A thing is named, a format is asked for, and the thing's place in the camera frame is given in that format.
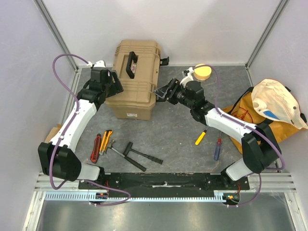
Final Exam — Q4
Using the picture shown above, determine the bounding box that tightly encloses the brown cardboard box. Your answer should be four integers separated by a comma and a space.
45, 124, 62, 143

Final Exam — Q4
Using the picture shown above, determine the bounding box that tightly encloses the red black utility knife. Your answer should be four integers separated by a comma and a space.
90, 133, 102, 164

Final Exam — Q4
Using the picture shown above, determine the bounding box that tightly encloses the yellow handle screwdriver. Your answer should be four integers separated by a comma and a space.
195, 129, 207, 145

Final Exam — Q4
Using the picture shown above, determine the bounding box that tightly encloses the right aluminium corner profile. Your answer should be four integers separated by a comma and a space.
245, 0, 290, 68

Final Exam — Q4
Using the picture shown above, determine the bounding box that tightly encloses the small steel claw hammer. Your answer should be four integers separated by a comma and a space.
107, 139, 147, 172

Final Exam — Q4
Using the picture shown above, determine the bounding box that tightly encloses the black rubber mallet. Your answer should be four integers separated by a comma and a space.
123, 142, 163, 164

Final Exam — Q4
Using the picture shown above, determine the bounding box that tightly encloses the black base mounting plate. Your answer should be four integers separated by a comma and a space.
78, 172, 250, 200

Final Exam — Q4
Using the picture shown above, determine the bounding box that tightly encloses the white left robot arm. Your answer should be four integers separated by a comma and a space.
38, 60, 123, 189

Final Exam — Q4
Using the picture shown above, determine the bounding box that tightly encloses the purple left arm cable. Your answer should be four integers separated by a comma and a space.
51, 53, 131, 206

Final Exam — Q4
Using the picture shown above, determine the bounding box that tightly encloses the blue red handle screwdriver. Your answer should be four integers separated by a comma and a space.
214, 132, 222, 161

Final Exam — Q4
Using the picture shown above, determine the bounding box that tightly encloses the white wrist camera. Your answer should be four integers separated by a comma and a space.
180, 67, 194, 88
87, 60, 106, 69

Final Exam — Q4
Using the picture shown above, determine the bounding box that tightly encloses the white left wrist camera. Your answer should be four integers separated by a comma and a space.
87, 60, 106, 69

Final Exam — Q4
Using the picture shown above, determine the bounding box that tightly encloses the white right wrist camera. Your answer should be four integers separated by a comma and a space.
180, 67, 194, 88

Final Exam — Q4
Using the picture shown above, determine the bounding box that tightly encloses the yellow black utility knife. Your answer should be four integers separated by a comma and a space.
99, 129, 113, 155

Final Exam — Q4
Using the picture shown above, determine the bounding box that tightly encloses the orange cloth bag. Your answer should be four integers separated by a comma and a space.
222, 87, 300, 143

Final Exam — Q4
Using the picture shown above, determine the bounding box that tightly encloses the tan plastic tool box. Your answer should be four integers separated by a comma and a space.
105, 39, 169, 120

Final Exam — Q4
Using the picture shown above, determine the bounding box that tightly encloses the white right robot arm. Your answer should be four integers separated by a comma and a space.
154, 78, 281, 190

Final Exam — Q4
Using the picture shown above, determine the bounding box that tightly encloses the aluminium corner frame profile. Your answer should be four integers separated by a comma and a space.
33, 0, 79, 70

